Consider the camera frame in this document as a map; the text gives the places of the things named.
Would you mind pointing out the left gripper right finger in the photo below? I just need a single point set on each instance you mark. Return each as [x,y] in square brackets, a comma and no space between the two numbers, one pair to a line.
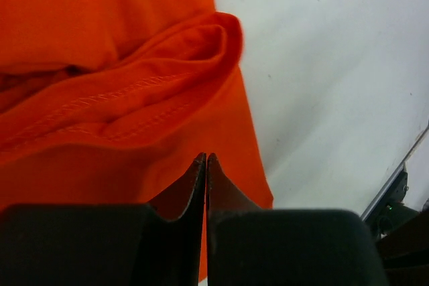
[247,245]

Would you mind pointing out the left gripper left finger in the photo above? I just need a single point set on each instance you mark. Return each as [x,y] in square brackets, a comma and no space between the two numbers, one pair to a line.
[155,243]

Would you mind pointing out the orange t-shirt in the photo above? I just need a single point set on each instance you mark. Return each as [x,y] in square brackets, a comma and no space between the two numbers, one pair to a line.
[108,101]

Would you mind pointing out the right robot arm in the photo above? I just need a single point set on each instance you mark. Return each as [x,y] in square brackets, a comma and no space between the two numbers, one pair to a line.
[401,235]

